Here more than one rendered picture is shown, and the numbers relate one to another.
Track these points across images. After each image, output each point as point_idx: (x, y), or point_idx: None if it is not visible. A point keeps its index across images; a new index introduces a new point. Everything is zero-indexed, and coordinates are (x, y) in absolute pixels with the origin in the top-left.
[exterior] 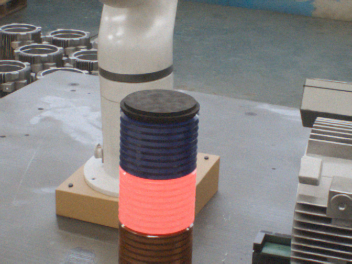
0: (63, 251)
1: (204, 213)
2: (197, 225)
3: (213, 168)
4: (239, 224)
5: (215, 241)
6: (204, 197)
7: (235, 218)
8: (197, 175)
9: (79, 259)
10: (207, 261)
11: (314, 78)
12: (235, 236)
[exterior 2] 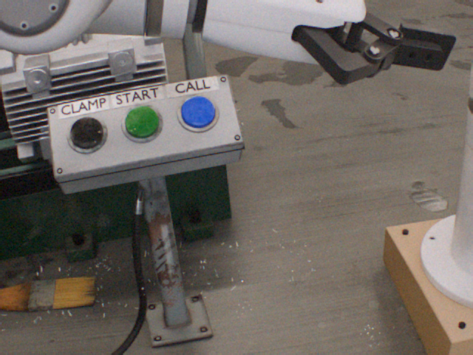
0: (449, 198)
1: (403, 323)
2: (387, 297)
3: (439, 328)
4: (344, 327)
5: (344, 283)
6: (420, 323)
7: (360, 336)
8: (431, 288)
9: (426, 197)
10: (323, 253)
11: (215, 76)
12: (329, 304)
